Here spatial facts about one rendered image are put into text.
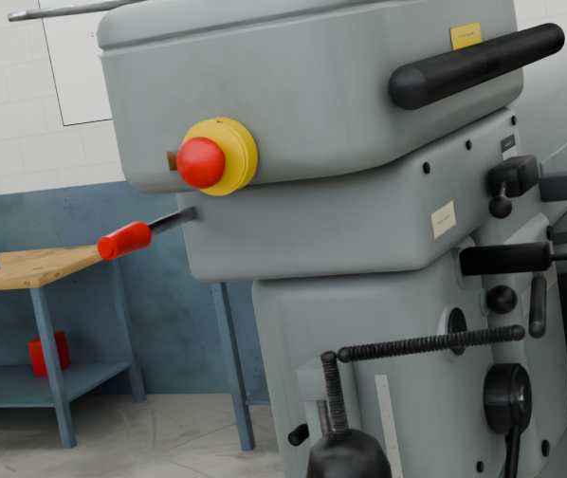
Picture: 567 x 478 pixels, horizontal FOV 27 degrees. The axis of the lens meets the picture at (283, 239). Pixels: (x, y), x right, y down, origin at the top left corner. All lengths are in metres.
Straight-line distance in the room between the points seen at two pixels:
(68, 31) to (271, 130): 5.57
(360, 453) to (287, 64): 0.32
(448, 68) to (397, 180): 0.11
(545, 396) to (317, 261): 0.38
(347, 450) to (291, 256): 0.18
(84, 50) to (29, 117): 0.54
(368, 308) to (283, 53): 0.27
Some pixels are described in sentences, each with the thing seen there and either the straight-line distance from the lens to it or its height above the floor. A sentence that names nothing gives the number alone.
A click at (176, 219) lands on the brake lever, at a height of 1.70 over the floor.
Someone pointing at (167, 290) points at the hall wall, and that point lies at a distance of 6.41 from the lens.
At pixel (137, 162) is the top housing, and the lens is 0.99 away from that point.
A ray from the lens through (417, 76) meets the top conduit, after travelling 0.90.
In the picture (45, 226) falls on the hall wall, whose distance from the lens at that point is 6.77.
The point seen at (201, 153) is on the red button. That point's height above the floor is 1.77.
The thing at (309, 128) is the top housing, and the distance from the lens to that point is 0.91.
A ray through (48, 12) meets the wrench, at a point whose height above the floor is 1.89.
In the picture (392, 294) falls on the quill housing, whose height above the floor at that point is 1.60.
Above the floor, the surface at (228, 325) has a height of 0.59.
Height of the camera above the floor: 1.85
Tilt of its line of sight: 10 degrees down
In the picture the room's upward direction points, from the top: 10 degrees counter-clockwise
